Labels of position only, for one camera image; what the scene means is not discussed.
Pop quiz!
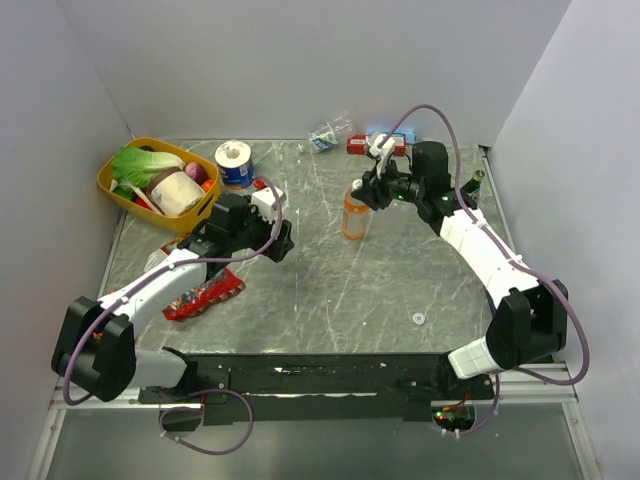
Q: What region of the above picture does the brown and cream jar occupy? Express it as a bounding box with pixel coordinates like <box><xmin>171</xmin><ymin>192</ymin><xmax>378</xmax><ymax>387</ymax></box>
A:
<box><xmin>146</xmin><ymin>167</ymin><xmax>205</xmax><ymax>217</ymax></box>

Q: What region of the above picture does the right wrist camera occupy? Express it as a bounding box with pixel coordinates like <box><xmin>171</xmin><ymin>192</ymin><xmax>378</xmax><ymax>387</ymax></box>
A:
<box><xmin>366</xmin><ymin>132</ymin><xmax>396</xmax><ymax>179</ymax></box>

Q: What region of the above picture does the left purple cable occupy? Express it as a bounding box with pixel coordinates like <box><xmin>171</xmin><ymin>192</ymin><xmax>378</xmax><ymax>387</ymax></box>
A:
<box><xmin>61</xmin><ymin>174</ymin><xmax>284</xmax><ymax>406</ymax></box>

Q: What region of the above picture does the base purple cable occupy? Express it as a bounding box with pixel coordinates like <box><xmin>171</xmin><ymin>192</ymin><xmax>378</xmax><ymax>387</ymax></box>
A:
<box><xmin>158</xmin><ymin>388</ymin><xmax>256</xmax><ymax>455</ymax></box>

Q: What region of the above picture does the yellow plastic basket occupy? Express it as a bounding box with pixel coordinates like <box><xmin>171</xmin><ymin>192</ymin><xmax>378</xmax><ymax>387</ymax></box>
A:
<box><xmin>97</xmin><ymin>137</ymin><xmax>221</xmax><ymax>234</ymax></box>

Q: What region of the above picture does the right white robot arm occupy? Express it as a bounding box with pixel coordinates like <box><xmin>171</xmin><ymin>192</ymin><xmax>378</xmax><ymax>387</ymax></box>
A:
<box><xmin>353</xmin><ymin>134</ymin><xmax>567</xmax><ymax>399</ymax></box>

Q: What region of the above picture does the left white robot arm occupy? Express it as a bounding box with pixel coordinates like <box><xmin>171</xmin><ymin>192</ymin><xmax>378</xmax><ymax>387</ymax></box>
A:
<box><xmin>51</xmin><ymin>187</ymin><xmax>294</xmax><ymax>406</ymax></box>

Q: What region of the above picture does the red snack bag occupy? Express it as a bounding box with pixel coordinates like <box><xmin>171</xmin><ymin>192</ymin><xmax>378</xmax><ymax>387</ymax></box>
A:
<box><xmin>162</xmin><ymin>268</ymin><xmax>246</xmax><ymax>322</ymax></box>

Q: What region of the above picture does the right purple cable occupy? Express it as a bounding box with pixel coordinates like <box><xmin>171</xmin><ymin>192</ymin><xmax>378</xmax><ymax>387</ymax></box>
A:
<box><xmin>380</xmin><ymin>103</ymin><xmax>591</xmax><ymax>386</ymax></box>

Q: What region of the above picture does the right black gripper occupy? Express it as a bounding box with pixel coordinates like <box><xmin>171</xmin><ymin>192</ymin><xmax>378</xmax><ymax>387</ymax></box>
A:
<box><xmin>351</xmin><ymin>156</ymin><xmax>425</xmax><ymax>211</ymax></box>

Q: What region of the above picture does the blue wrapped toilet paper roll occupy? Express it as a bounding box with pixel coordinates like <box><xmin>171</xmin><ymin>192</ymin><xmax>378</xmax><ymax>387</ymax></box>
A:
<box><xmin>214</xmin><ymin>140</ymin><xmax>254</xmax><ymax>189</ymax></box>

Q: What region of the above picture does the white and purple box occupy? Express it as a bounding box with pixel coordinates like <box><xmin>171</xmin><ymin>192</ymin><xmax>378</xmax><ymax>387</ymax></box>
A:
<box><xmin>484</xmin><ymin>288</ymin><xmax>497</xmax><ymax>317</ymax></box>

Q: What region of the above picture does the green lettuce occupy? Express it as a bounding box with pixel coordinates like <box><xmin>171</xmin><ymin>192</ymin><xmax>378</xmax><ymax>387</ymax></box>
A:
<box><xmin>111</xmin><ymin>147</ymin><xmax>185</xmax><ymax>189</ymax></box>

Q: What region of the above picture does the red rectangular box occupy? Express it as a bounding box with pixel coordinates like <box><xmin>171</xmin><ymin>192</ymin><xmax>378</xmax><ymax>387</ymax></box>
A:
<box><xmin>346</xmin><ymin>134</ymin><xmax>407</xmax><ymax>157</ymax></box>

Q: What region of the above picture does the purple onion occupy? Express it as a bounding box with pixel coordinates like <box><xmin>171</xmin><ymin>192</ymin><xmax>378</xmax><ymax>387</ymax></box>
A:
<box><xmin>184</xmin><ymin>162</ymin><xmax>209</xmax><ymax>185</ymax></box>

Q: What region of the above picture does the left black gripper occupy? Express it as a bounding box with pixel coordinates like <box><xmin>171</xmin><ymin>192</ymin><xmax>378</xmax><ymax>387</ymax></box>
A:
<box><xmin>228</xmin><ymin>196</ymin><xmax>293</xmax><ymax>262</ymax></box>

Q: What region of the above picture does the orange juice bottle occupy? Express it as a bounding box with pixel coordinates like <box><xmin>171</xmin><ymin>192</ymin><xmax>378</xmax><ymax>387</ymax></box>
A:
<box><xmin>342</xmin><ymin>188</ymin><xmax>371</xmax><ymax>240</ymax></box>

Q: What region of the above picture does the crushed clear plastic bottle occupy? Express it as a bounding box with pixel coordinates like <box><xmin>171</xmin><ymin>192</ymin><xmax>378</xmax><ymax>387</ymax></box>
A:
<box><xmin>309</xmin><ymin>114</ymin><xmax>355</xmax><ymax>152</ymax></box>

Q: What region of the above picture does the light blue box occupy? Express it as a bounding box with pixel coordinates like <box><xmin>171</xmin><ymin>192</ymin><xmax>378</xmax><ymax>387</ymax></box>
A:
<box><xmin>366</xmin><ymin>124</ymin><xmax>419</xmax><ymax>144</ymax></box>

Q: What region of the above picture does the green glass bottle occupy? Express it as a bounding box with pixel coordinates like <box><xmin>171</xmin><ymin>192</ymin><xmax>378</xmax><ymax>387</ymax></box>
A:
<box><xmin>461</xmin><ymin>170</ymin><xmax>486</xmax><ymax>204</ymax></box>

